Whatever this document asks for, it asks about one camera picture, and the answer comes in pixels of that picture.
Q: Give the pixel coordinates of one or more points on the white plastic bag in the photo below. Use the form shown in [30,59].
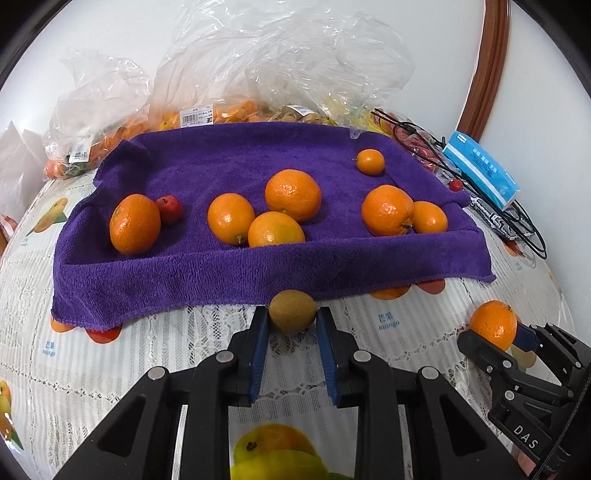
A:
[18,157]

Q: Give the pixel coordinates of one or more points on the person's right hand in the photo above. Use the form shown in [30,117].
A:
[522,461]

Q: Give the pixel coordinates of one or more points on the oval kumquat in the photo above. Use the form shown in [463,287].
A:
[431,218]

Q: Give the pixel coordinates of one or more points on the black and silver packet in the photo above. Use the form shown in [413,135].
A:
[496,217]

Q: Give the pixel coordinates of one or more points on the bag of small red fruit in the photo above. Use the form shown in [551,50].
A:
[411,134]

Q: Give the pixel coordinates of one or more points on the small round kumquat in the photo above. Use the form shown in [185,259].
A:
[370,161]

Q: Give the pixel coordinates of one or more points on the large orange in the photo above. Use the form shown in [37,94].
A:
[293,194]

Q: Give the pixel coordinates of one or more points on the clear bag of longans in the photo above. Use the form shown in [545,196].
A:
[295,113]

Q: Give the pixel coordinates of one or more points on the blue tissue pack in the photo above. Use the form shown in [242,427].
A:
[482,168]

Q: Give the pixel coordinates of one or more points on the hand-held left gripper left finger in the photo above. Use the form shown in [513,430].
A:
[258,357]

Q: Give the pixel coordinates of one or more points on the clear bag of tangerines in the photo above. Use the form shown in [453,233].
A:
[97,115]

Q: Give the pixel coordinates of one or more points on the small red fruit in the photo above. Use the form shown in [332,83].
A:
[456,185]
[171,210]

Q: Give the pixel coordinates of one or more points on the fruit printed lace tablecloth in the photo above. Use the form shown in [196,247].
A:
[147,341]

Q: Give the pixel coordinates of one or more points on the brown wooden door frame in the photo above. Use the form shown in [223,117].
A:
[489,64]

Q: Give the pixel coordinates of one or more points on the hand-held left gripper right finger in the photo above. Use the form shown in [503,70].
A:
[328,357]

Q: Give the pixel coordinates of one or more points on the clear bag of yellow fruit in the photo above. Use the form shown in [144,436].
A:
[351,83]

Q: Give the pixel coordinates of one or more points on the brown-green kiwi fruit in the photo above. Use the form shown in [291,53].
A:
[292,314]

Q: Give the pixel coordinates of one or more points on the purple towel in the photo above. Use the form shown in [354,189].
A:
[231,277]

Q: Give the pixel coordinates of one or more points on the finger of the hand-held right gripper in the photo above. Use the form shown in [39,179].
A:
[489,360]
[524,334]

